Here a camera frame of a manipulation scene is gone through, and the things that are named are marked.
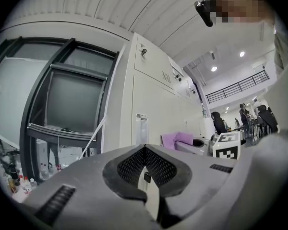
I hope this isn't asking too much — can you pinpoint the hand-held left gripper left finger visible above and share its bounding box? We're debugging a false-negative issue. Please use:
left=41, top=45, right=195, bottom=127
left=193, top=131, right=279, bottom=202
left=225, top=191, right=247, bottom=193
left=102, top=144, right=147, bottom=202

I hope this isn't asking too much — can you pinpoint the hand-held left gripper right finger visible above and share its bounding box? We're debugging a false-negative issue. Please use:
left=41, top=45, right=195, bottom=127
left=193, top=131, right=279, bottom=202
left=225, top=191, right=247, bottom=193
left=144, top=144, right=192, bottom=197

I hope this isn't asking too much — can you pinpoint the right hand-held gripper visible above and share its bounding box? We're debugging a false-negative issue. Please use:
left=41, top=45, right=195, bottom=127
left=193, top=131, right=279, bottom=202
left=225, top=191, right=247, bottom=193
left=174, top=131, right=247, bottom=161

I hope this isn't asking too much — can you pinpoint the purple cloth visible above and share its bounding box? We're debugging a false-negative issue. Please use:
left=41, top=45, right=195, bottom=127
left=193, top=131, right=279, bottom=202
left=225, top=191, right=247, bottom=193
left=160, top=132, right=194, bottom=151

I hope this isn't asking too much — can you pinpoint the row of white locker doors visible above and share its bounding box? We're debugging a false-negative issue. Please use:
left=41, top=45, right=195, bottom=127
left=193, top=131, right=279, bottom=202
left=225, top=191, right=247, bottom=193
left=102, top=32, right=213, bottom=154

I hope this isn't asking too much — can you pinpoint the clear plastic document pocket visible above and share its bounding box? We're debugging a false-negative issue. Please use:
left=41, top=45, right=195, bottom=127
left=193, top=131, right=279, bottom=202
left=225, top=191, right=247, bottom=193
left=136, top=113, right=149, bottom=147

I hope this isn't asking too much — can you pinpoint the dark table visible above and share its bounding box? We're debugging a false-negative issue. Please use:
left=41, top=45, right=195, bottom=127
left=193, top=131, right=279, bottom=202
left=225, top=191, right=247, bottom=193
left=234, top=117, right=269, bottom=143

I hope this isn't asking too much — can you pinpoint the black balcony railing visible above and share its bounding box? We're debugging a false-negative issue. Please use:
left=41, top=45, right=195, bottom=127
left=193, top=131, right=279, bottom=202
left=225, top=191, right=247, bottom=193
left=205, top=69, right=269, bottom=104

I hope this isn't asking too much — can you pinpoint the grey roller blind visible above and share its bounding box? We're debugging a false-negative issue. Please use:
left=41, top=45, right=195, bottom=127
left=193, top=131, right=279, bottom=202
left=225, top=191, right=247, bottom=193
left=44, top=63, right=108, bottom=135

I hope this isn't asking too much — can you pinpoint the cluster of bottles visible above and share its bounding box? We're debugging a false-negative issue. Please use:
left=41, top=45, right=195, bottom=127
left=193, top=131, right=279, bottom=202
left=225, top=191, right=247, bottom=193
left=3, top=161, right=39, bottom=197

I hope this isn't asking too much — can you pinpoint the person's grey torso clothing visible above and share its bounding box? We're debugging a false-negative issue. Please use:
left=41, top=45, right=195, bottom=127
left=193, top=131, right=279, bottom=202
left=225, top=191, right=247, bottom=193
left=259, top=18, right=288, bottom=81

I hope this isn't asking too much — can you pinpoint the person's head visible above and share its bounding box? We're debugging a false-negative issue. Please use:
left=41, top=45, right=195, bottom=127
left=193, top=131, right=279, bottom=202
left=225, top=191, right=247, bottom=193
left=203, top=0, right=276, bottom=25

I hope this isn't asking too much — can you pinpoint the white pull cord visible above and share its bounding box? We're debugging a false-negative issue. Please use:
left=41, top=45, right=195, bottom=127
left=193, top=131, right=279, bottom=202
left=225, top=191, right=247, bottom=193
left=78, top=44, right=127, bottom=162

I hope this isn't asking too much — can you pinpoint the black head-worn camera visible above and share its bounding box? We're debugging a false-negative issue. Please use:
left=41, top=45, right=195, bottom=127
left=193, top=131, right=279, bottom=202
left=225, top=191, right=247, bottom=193
left=193, top=0, right=214, bottom=28

